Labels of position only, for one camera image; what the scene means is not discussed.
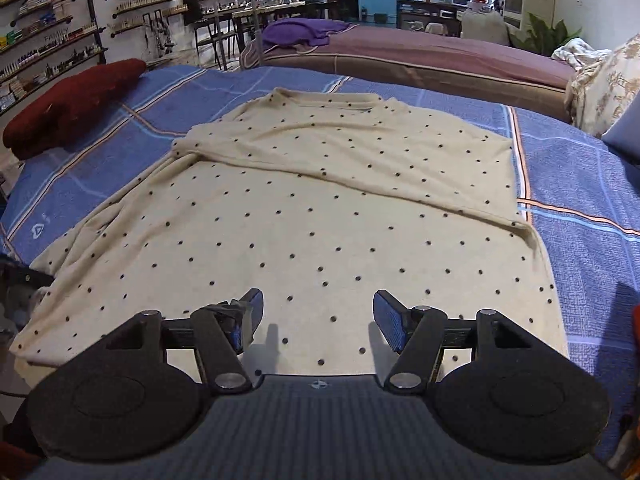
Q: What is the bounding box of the green potted plant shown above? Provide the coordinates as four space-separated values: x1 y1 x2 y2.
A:
521 12 582 57

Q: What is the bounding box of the crumpled floral white blanket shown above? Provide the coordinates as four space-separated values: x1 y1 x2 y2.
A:
551 37 599 69

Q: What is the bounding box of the blue plaid bed sheet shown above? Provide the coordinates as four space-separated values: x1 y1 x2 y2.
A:
0 62 640 463

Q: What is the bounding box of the cream polka dot shirt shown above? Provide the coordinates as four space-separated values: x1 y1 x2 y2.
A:
10 87 571 379

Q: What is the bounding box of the beige covered chair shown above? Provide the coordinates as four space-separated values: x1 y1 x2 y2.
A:
459 9 512 47

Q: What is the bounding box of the mauve bed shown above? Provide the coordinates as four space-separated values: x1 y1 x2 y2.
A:
239 24 577 124

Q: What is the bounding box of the clear stand pole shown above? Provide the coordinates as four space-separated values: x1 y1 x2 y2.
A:
244 0 264 69

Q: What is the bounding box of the dark low cabinet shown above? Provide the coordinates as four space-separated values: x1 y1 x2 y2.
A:
397 0 464 37

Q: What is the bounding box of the dining table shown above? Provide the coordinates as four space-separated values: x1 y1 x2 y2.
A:
231 0 307 32

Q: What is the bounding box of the dark red blanket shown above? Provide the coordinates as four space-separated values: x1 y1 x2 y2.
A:
2 58 149 162

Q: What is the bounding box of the white pillow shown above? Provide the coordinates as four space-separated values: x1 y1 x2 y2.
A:
601 104 640 162

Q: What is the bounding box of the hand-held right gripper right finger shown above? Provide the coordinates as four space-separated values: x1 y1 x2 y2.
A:
373 289 572 395

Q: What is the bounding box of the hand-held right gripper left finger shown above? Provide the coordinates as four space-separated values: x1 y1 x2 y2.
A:
59 288 265 395

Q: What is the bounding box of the floral beige quilt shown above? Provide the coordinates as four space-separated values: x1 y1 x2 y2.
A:
569 34 640 139

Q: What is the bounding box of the purple blanket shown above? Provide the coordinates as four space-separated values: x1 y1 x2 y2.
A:
261 17 352 49

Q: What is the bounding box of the black chair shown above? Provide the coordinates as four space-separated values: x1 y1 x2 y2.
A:
192 14 237 69

